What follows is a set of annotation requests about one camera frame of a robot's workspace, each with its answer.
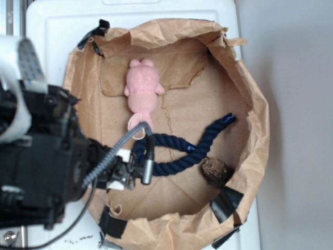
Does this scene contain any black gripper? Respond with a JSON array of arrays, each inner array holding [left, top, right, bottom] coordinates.
[[88, 140, 153, 190]]

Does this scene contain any pink plush bunny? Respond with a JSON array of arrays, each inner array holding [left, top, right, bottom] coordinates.
[[124, 58, 165, 130]]

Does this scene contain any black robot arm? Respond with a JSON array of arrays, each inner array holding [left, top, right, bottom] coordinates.
[[1, 35, 155, 229]]

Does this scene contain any brown rock lump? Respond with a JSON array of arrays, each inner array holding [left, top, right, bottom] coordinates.
[[201, 157, 234, 189]]

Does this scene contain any brown paper bag bin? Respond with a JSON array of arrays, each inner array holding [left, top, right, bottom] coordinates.
[[63, 19, 270, 249]]

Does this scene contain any dark blue twisted rope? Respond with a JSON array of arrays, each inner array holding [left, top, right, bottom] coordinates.
[[131, 112, 238, 178]]

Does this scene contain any metal rail frame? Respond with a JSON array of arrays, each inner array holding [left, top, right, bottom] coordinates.
[[1, 0, 28, 248]]

